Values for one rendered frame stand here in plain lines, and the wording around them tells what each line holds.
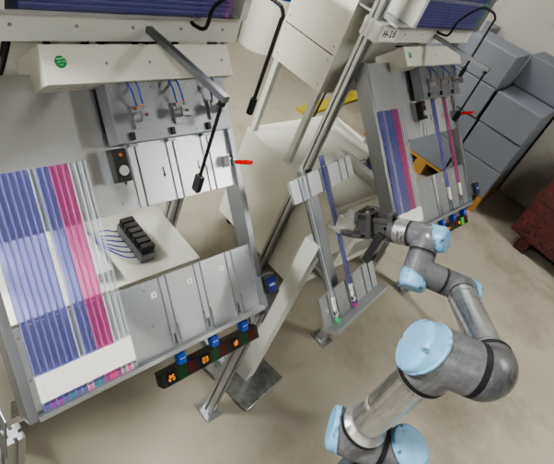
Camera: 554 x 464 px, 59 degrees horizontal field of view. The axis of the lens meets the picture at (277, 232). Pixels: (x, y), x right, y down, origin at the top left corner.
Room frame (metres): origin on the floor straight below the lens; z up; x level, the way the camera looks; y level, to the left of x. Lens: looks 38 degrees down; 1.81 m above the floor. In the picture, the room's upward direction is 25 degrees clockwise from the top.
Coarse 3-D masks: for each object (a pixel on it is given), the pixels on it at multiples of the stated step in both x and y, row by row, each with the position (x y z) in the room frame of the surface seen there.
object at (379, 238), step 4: (380, 232) 1.21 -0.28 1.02; (376, 236) 1.20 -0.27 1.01; (380, 236) 1.19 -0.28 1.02; (384, 236) 1.20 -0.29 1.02; (376, 240) 1.19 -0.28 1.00; (380, 240) 1.19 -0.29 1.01; (384, 240) 1.22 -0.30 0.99; (372, 244) 1.20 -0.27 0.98; (376, 244) 1.19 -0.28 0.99; (380, 244) 1.20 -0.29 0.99; (368, 248) 1.20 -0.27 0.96; (372, 248) 1.19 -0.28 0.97; (376, 248) 1.19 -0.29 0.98; (380, 248) 1.22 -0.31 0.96; (364, 252) 1.21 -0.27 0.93; (368, 252) 1.19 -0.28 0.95; (372, 252) 1.19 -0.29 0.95; (376, 252) 1.21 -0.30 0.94; (364, 256) 1.20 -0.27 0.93; (368, 256) 1.19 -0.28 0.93; (372, 256) 1.19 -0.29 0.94; (364, 260) 1.19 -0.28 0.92; (368, 260) 1.19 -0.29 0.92; (372, 260) 1.20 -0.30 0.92
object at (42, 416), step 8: (248, 312) 0.97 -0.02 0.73; (256, 312) 0.98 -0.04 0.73; (232, 320) 0.91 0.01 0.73; (240, 320) 0.93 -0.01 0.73; (216, 328) 0.87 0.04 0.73; (224, 328) 0.88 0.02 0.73; (200, 336) 0.82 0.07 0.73; (208, 336) 0.83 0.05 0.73; (184, 344) 0.77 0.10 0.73; (192, 344) 0.79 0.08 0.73; (168, 352) 0.73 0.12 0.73; (176, 352) 0.75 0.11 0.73; (152, 360) 0.69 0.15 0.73; (160, 360) 0.70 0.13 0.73; (136, 368) 0.65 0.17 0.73; (144, 368) 0.67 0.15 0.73; (120, 376) 0.62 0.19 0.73; (128, 376) 0.63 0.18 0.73; (104, 384) 0.58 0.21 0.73; (112, 384) 0.59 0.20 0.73; (88, 392) 0.55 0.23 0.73; (96, 392) 0.56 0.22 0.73; (72, 400) 0.52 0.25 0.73; (80, 400) 0.53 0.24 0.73; (56, 408) 0.49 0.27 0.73; (64, 408) 0.50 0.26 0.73; (40, 416) 0.46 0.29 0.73; (48, 416) 0.47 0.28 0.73
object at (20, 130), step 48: (0, 96) 0.79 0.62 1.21; (48, 96) 0.87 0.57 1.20; (0, 144) 0.73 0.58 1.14; (48, 144) 0.81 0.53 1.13; (96, 144) 0.89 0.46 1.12; (144, 144) 0.99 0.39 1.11; (192, 144) 1.11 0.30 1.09; (96, 192) 0.83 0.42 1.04; (144, 192) 0.92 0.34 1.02; (192, 192) 1.03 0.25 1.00
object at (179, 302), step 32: (224, 256) 1.01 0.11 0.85; (128, 288) 0.76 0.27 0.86; (160, 288) 0.82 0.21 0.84; (192, 288) 0.89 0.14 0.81; (224, 288) 0.96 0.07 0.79; (256, 288) 1.04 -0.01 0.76; (128, 320) 0.72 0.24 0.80; (160, 320) 0.78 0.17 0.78; (192, 320) 0.84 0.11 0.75; (224, 320) 0.91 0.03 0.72; (160, 352) 0.73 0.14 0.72; (32, 384) 0.50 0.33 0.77
